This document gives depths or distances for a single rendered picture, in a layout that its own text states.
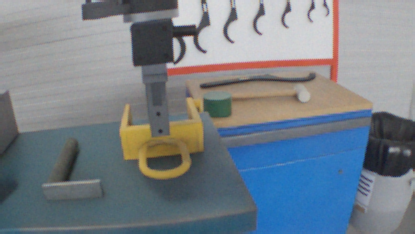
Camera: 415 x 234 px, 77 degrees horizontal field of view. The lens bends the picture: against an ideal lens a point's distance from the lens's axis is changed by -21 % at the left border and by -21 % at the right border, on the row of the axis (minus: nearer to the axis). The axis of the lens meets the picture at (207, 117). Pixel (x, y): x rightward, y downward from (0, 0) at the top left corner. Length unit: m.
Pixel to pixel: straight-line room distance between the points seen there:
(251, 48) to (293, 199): 1.24
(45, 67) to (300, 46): 1.88
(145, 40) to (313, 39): 2.15
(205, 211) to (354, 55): 2.40
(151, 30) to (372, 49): 2.60
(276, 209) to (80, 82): 1.58
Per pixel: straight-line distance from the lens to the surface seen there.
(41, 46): 2.32
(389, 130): 2.08
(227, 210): 0.46
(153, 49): 0.36
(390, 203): 1.93
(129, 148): 0.61
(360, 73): 2.82
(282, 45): 2.34
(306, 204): 1.41
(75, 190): 0.52
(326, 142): 1.28
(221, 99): 1.07
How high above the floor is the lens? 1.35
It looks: 21 degrees down
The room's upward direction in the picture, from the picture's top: 3 degrees counter-clockwise
